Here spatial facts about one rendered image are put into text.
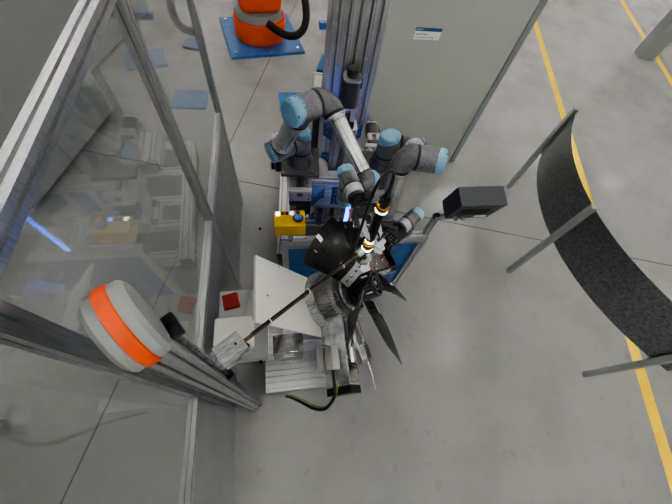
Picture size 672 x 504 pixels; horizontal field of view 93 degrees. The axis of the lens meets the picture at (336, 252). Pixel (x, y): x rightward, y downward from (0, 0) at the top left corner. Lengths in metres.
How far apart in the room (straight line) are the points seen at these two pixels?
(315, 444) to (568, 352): 2.14
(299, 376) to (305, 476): 0.59
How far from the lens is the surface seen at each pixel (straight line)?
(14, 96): 3.51
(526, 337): 3.14
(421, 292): 2.84
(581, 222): 2.78
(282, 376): 2.41
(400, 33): 2.81
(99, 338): 0.59
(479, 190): 1.84
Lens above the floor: 2.45
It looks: 60 degrees down
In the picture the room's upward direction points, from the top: 12 degrees clockwise
